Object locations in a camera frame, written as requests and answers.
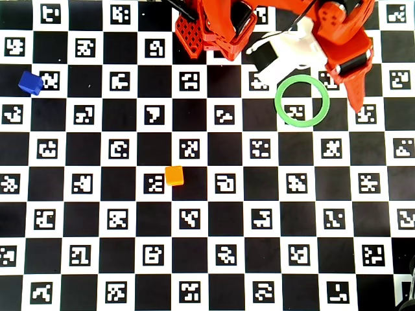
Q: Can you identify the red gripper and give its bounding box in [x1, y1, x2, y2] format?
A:
[316, 19, 374, 113]

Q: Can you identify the orange cube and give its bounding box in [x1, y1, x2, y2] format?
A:
[164, 165, 185, 187]

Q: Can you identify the blue cube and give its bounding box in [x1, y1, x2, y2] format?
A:
[18, 71, 44, 97]

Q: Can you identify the black white marker checkerboard mat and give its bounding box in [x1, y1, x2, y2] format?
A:
[0, 0, 415, 311]

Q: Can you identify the green ring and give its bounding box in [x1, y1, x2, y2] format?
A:
[274, 74, 331, 128]

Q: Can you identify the white mounted wrist camera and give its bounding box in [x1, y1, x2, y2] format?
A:
[245, 17, 327, 86]

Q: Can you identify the black camera cable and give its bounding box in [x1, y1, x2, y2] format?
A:
[285, 0, 317, 33]

